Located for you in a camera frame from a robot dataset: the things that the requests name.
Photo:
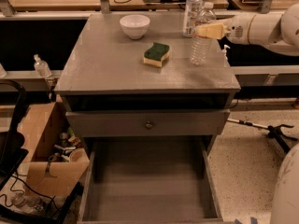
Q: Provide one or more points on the white ceramic bowl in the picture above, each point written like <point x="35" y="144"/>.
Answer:
<point x="135" y="26"/>

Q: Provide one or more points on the green and yellow sponge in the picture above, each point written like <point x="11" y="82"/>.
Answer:
<point x="156" y="54"/>

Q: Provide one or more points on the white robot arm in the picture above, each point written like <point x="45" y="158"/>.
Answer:
<point x="277" y="32"/>

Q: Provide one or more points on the black chair frame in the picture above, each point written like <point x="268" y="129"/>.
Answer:
<point x="11" y="141"/>

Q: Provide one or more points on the clear plastic water bottle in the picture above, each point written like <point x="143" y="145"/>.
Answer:
<point x="201" y="43"/>

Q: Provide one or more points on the tall labelled clear bottle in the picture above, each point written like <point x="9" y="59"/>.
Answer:
<point x="192" y="8"/>

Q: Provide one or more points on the black metal stand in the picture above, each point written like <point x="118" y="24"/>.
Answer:
<point x="273" y="132"/>

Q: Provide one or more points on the grey top drawer with knob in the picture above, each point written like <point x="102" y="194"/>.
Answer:
<point x="134" y="123"/>

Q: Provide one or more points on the grey wooden drawer cabinet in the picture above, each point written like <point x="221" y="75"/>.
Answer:
<point x="105" y="71"/>

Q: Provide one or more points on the brown cardboard box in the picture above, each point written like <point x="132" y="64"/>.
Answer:
<point x="42" y="127"/>

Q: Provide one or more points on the open grey middle drawer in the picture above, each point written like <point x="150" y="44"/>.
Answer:
<point x="149" y="180"/>

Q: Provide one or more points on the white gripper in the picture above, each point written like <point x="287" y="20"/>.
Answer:
<point x="238" y="29"/>

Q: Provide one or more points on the small sanitizer bottle left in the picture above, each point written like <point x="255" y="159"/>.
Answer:
<point x="41" y="67"/>

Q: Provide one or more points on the white pump dispenser bottle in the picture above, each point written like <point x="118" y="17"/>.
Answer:
<point x="225" y="50"/>

